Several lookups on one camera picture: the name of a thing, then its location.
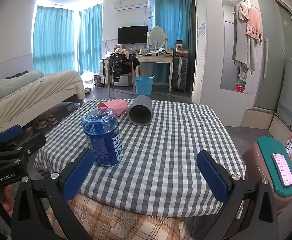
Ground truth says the narrow blue window curtain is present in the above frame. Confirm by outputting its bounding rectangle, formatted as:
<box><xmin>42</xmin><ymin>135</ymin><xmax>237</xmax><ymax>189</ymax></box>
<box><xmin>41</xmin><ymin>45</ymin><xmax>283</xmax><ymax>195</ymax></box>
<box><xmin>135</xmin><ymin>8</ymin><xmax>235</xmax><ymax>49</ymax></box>
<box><xmin>78</xmin><ymin>4</ymin><xmax>103</xmax><ymax>76</ymax></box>

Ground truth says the smartphone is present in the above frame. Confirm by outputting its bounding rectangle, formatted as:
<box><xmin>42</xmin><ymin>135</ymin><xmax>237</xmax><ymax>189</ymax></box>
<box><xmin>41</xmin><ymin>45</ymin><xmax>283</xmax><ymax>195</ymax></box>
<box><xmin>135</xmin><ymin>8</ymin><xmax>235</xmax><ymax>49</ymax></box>
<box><xmin>271</xmin><ymin>152</ymin><xmax>292</xmax><ymax>188</ymax></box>

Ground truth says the white louvred wardrobe door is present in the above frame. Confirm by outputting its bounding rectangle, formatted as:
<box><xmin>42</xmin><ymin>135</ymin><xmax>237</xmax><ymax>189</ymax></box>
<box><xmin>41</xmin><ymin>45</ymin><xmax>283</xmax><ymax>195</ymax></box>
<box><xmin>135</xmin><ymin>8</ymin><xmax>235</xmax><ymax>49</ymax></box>
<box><xmin>190</xmin><ymin>0</ymin><xmax>223</xmax><ymax>103</ymax></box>

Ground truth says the brown stool with teal top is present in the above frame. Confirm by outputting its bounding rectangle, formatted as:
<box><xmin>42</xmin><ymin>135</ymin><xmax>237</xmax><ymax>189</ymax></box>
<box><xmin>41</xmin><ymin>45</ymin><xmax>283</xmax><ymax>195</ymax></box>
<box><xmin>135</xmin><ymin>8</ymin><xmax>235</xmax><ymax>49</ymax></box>
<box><xmin>241</xmin><ymin>136</ymin><xmax>292</xmax><ymax>222</ymax></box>

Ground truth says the wooden chair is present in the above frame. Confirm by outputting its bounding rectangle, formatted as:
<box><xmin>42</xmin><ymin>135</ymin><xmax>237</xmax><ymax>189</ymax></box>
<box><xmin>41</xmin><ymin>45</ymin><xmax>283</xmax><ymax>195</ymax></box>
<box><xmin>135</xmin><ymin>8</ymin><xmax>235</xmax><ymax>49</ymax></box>
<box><xmin>108</xmin><ymin>55</ymin><xmax>139</xmax><ymax>98</ymax></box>

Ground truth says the brown box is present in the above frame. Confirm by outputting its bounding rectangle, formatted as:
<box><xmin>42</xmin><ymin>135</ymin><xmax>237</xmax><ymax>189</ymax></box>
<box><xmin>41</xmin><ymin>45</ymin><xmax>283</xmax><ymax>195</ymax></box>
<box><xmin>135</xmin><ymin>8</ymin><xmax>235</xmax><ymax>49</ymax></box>
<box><xmin>175</xmin><ymin>47</ymin><xmax>190</xmax><ymax>58</ymax></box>

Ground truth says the person's left hand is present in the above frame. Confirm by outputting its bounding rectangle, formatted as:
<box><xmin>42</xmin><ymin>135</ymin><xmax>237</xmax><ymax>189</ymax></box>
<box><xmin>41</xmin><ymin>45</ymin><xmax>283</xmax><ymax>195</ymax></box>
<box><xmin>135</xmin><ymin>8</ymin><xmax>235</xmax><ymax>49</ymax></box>
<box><xmin>0</xmin><ymin>184</ymin><xmax>15</xmax><ymax>217</ymax></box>

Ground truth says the cream dressing table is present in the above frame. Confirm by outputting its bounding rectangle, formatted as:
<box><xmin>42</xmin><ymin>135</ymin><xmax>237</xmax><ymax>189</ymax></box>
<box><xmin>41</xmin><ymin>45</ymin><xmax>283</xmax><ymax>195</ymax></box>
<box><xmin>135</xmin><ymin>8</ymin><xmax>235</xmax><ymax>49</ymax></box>
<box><xmin>135</xmin><ymin>54</ymin><xmax>174</xmax><ymax>92</ymax></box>

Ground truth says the wide blue window curtain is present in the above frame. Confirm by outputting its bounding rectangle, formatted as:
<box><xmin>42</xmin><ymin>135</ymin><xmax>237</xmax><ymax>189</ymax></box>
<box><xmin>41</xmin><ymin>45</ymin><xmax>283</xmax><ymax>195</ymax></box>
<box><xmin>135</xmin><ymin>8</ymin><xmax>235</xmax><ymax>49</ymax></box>
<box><xmin>32</xmin><ymin>4</ymin><xmax>77</xmax><ymax>75</ymax></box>

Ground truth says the black television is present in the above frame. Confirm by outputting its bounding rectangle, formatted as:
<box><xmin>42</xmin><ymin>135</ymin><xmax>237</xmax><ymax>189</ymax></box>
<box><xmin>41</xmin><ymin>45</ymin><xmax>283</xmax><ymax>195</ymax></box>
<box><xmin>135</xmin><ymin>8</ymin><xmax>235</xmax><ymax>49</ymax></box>
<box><xmin>118</xmin><ymin>25</ymin><xmax>149</xmax><ymax>45</ymax></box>

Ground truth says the pale green quilt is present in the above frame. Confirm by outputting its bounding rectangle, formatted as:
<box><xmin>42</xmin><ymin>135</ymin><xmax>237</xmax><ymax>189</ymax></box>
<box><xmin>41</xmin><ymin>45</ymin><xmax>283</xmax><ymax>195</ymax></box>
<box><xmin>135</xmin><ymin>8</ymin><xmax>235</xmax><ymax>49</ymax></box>
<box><xmin>0</xmin><ymin>70</ymin><xmax>45</xmax><ymax>96</ymax></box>

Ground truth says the tall blue curtain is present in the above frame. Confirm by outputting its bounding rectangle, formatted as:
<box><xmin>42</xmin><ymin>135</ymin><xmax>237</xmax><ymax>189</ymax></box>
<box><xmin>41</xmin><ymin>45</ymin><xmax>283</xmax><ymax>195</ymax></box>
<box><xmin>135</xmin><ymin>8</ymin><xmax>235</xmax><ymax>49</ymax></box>
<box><xmin>153</xmin><ymin>0</ymin><xmax>194</xmax><ymax>83</ymax></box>

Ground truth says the grey checked tablecloth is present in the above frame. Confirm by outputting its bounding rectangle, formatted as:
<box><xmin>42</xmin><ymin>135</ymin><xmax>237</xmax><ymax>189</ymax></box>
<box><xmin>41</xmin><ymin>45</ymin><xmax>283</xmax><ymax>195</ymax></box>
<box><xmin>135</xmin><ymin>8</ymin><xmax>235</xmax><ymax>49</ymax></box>
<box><xmin>33</xmin><ymin>99</ymin><xmax>247</xmax><ymax>217</ymax></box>

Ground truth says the blue transparent cup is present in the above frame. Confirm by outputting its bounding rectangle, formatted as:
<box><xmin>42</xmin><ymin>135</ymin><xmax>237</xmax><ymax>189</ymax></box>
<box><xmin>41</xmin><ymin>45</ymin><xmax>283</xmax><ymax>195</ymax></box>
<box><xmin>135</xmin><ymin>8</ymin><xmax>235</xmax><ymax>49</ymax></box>
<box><xmin>81</xmin><ymin>107</ymin><xmax>124</xmax><ymax>167</ymax></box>

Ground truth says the dark ribbed suitcase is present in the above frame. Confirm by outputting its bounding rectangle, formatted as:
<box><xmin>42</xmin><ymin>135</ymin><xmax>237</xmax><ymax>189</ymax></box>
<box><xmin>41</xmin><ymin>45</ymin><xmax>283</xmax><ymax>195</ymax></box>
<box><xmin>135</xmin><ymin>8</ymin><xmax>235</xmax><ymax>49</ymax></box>
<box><xmin>172</xmin><ymin>56</ymin><xmax>189</xmax><ymax>92</ymax></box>

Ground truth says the bed with beige sheet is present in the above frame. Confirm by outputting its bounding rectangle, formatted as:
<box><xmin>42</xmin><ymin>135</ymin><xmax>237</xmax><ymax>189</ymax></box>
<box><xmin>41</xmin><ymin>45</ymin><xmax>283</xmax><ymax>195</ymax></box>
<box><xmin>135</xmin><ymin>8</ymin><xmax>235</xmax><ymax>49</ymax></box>
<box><xmin>0</xmin><ymin>70</ymin><xmax>85</xmax><ymax>138</ymax></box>

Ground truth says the white oval mirror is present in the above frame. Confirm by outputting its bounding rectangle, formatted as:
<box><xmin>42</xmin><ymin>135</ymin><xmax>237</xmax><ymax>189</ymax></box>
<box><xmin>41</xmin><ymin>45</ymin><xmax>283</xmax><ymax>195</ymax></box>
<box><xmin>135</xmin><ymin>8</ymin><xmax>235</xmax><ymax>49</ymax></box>
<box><xmin>148</xmin><ymin>26</ymin><xmax>167</xmax><ymax>50</ymax></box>

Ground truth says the blue laundry basket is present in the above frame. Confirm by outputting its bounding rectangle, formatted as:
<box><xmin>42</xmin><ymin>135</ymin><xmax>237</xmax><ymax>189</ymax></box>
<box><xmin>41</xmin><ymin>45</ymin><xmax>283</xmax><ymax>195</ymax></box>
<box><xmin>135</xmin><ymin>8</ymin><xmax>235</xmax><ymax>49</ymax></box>
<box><xmin>134</xmin><ymin>76</ymin><xmax>155</xmax><ymax>96</ymax></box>

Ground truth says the sneaker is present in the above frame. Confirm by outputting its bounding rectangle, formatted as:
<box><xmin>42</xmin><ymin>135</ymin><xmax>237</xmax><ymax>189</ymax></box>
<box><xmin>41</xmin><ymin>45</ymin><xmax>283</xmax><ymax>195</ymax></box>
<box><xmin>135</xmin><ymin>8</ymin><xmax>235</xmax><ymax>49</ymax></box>
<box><xmin>46</xmin><ymin>114</ymin><xmax>58</xmax><ymax>126</ymax></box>
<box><xmin>34</xmin><ymin>118</ymin><xmax>48</xmax><ymax>130</ymax></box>

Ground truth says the pink hanging towel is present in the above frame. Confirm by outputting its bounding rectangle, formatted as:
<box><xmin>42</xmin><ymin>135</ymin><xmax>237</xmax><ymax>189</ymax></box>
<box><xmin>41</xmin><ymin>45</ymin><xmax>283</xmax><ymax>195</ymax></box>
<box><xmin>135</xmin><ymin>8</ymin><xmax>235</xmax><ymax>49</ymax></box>
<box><xmin>246</xmin><ymin>7</ymin><xmax>263</xmax><ymax>41</ymax></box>

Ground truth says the black jacket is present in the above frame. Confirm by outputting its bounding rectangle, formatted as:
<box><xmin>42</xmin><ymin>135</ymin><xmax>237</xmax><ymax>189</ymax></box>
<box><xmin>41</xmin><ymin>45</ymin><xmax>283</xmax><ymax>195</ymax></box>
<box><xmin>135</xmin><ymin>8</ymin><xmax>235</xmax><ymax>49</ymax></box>
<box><xmin>109</xmin><ymin>52</ymin><xmax>140</xmax><ymax>83</ymax></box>

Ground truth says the frosted glass door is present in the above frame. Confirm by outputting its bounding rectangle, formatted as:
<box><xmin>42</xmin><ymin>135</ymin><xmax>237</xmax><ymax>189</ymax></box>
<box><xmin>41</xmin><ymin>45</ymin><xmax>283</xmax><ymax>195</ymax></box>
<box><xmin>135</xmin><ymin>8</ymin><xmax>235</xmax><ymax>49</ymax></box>
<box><xmin>251</xmin><ymin>0</ymin><xmax>292</xmax><ymax>113</ymax></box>

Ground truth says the white air conditioner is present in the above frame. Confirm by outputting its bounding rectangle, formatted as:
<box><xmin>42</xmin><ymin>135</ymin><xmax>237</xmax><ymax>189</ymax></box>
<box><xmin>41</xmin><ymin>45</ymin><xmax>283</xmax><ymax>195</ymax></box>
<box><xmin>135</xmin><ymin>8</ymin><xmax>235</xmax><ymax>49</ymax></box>
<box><xmin>113</xmin><ymin>0</ymin><xmax>151</xmax><ymax>12</ymax></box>

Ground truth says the grey cup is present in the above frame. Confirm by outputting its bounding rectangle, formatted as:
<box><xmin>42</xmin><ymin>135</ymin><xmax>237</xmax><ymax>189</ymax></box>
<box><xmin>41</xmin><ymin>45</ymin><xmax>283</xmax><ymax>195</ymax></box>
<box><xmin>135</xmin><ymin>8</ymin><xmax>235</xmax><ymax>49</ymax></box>
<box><xmin>128</xmin><ymin>95</ymin><xmax>153</xmax><ymax>126</ymax></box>

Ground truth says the grey hanging garment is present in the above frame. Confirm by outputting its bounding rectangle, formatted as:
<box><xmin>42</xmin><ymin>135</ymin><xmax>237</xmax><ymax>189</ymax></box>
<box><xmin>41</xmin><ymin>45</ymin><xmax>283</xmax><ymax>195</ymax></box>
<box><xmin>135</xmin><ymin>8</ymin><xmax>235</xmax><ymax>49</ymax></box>
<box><xmin>232</xmin><ymin>4</ymin><xmax>260</xmax><ymax>71</ymax></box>

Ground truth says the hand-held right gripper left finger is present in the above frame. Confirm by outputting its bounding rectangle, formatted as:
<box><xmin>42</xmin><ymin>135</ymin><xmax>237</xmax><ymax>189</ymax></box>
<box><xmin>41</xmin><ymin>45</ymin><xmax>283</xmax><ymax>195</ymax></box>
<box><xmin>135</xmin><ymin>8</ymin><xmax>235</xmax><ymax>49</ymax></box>
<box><xmin>11</xmin><ymin>148</ymin><xmax>94</xmax><ymax>240</ymax></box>

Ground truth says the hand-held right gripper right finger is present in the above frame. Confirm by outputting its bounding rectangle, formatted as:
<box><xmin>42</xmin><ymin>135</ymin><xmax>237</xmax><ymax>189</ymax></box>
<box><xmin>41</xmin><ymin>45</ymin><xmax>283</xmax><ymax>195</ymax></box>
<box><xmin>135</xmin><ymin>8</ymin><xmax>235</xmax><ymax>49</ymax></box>
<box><xmin>196</xmin><ymin>151</ymin><xmax>280</xmax><ymax>240</ymax></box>

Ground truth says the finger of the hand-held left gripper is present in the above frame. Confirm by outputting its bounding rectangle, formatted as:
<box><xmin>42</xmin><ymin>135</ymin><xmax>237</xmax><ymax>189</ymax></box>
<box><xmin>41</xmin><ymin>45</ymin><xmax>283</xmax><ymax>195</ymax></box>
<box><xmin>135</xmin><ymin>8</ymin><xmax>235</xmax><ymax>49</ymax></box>
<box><xmin>0</xmin><ymin>132</ymin><xmax>47</xmax><ymax>161</ymax></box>
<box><xmin>0</xmin><ymin>124</ymin><xmax>23</xmax><ymax>155</ymax></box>

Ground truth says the orange plaid blanket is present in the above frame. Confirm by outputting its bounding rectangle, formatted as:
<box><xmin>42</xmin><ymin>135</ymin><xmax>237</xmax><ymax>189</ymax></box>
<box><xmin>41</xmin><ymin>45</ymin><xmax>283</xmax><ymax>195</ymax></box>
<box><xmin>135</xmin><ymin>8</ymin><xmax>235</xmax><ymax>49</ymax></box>
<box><xmin>45</xmin><ymin>194</ymin><xmax>189</xmax><ymax>240</ymax></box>

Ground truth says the pink faceted cup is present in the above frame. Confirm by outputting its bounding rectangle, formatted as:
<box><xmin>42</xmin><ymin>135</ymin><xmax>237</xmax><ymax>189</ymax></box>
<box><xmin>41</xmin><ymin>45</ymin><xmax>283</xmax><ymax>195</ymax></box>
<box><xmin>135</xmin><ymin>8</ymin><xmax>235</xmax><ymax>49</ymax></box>
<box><xmin>97</xmin><ymin>99</ymin><xmax>129</xmax><ymax>117</ymax></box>

